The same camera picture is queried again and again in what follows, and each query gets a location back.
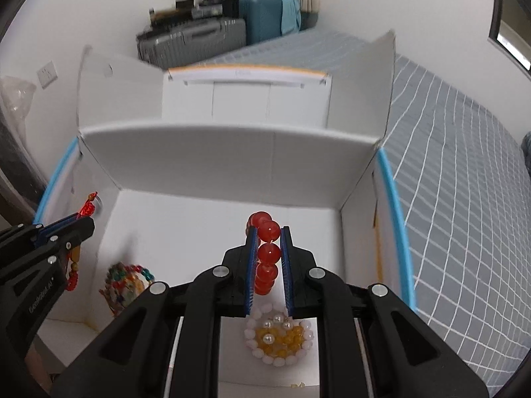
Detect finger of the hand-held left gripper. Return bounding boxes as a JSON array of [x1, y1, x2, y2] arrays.
[[0, 214, 81, 258], [0, 217, 96, 361]]

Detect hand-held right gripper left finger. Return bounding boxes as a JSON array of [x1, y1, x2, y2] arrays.
[[52, 226, 260, 398]]

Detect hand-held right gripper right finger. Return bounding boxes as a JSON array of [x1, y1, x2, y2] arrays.
[[281, 226, 490, 398]]

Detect red cord bracelet gold tube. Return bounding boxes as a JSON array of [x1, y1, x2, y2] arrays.
[[64, 192, 101, 292]]

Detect red bead bracelet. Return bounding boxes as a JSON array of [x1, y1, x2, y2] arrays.
[[247, 211, 283, 296]]

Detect yellow bead bracelet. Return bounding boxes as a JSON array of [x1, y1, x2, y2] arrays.
[[255, 324, 306, 360]]

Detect brown green bead bracelet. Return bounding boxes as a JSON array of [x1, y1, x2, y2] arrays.
[[99, 262, 135, 312]]

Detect printed cardboard box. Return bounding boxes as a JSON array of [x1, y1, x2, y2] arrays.
[[33, 29, 417, 398]]

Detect dark panel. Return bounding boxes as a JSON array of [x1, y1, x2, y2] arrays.
[[0, 123, 49, 225]]

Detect clear plastic bag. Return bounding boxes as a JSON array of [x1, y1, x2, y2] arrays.
[[0, 75, 38, 130]]

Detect grey checked bed sheet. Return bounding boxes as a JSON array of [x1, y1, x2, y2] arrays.
[[195, 29, 531, 382]]

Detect grey suitcase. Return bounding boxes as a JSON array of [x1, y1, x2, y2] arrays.
[[136, 17, 248, 71]]

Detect blue suitcase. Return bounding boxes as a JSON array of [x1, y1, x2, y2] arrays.
[[238, 0, 291, 46]]

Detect light blue cloth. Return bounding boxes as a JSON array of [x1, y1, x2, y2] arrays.
[[279, 0, 302, 34]]

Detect pearl bead bracelet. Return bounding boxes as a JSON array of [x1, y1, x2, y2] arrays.
[[261, 316, 293, 344]]

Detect white bead bracelet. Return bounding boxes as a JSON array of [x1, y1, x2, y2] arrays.
[[245, 304, 316, 368]]

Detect white wall socket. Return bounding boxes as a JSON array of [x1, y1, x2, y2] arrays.
[[37, 61, 58, 89]]

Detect dark window frame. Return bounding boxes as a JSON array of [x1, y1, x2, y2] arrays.
[[488, 0, 531, 72]]

